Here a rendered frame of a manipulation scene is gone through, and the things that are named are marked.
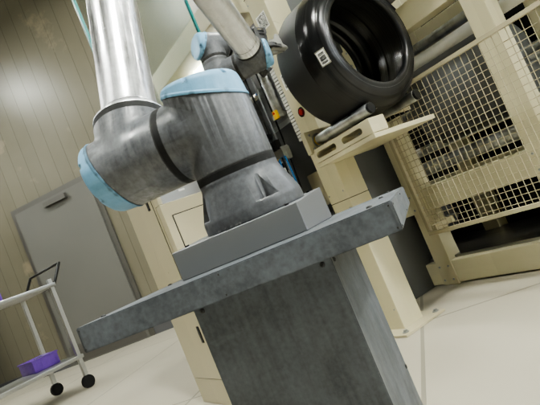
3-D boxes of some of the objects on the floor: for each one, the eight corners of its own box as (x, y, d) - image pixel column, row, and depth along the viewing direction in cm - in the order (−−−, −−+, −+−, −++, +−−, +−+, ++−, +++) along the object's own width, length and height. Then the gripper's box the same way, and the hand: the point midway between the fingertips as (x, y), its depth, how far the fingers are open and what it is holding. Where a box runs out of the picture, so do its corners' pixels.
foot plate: (365, 339, 232) (362, 335, 232) (402, 314, 247) (400, 310, 247) (407, 337, 210) (405, 332, 210) (445, 310, 225) (443, 305, 225)
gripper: (239, 25, 176) (288, 26, 188) (228, 38, 184) (276, 38, 196) (247, 48, 175) (295, 47, 187) (235, 60, 183) (282, 59, 195)
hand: (284, 50), depth 190 cm, fingers closed
